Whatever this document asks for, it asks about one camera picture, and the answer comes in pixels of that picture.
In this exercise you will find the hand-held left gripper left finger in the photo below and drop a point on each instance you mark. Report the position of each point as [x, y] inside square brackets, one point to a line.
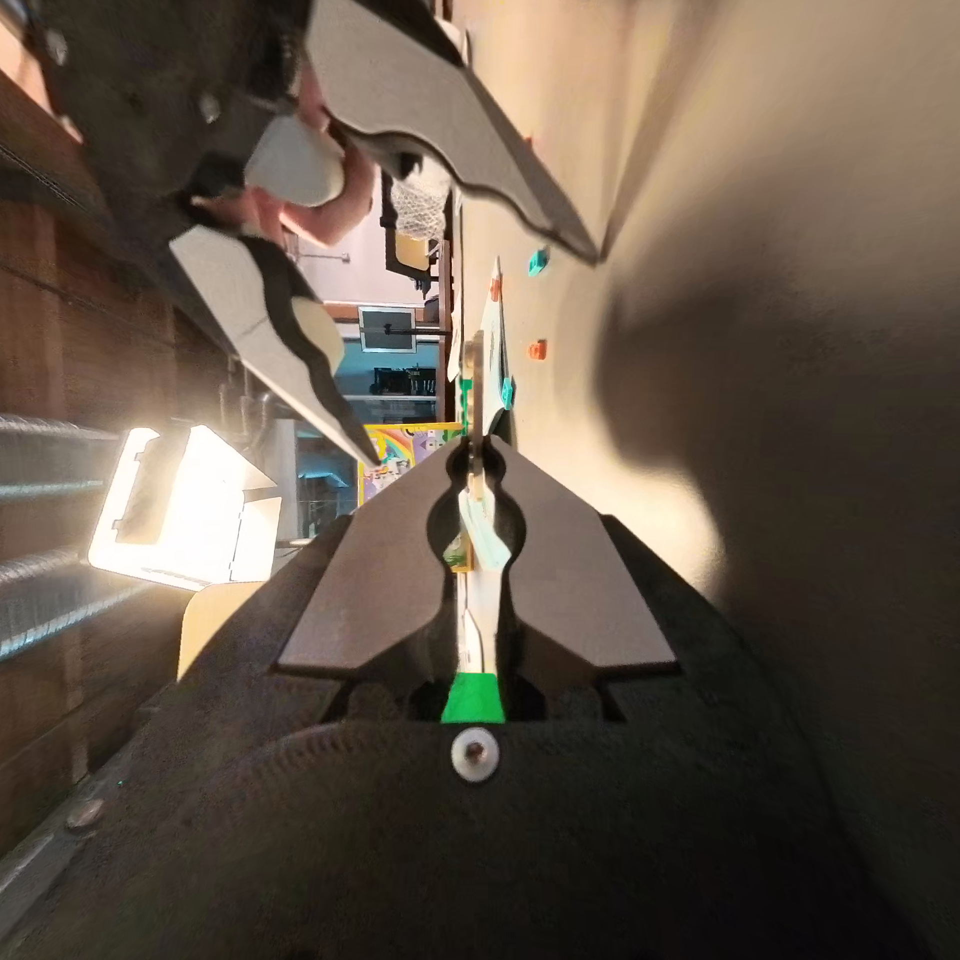
[367, 592]

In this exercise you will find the teal lego jumper plate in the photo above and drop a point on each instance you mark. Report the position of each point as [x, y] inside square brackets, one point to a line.
[508, 394]

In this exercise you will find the open instruction booklet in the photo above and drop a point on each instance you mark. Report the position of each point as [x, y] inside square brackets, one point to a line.
[491, 352]

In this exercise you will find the orange lego plate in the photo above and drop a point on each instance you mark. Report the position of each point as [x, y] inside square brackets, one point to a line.
[536, 349]

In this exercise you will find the wooden side table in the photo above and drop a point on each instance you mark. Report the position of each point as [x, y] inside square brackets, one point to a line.
[210, 622]

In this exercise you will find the bright white lamp panel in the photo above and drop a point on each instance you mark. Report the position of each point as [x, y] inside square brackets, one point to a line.
[187, 510]

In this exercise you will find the black monitor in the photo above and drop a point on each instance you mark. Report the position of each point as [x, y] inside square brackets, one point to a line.
[386, 328]

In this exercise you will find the green plastic bin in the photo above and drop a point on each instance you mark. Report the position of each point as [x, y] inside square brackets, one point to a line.
[472, 697]

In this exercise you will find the green lego plate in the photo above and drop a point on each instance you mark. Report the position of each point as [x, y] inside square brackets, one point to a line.
[465, 394]

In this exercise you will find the person's right hand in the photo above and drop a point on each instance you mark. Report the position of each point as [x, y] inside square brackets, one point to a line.
[330, 217]

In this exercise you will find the clear plastic bag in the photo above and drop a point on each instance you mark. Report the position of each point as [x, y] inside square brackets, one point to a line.
[420, 199]

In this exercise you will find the colourful lego box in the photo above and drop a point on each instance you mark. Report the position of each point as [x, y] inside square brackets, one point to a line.
[405, 450]

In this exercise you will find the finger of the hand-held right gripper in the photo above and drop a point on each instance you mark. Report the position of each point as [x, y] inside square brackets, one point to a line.
[240, 307]
[420, 82]

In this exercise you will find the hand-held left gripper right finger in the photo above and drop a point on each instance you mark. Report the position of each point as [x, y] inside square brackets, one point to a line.
[592, 592]

